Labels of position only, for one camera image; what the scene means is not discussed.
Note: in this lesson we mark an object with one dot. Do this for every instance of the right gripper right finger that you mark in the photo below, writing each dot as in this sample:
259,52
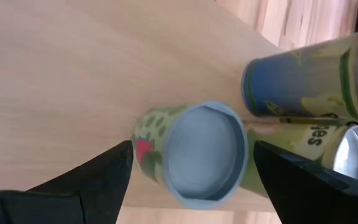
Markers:
315,199

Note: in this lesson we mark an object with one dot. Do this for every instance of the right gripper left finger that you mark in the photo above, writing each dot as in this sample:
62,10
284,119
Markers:
73,202

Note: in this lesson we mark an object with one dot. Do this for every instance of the cream and green tall can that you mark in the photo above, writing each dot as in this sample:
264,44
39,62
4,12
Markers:
297,137

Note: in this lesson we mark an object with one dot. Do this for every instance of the blue and cream tall can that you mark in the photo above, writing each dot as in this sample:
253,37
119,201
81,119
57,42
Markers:
291,84

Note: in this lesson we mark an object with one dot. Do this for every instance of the green polka dot can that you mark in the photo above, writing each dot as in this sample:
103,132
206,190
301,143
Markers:
204,155

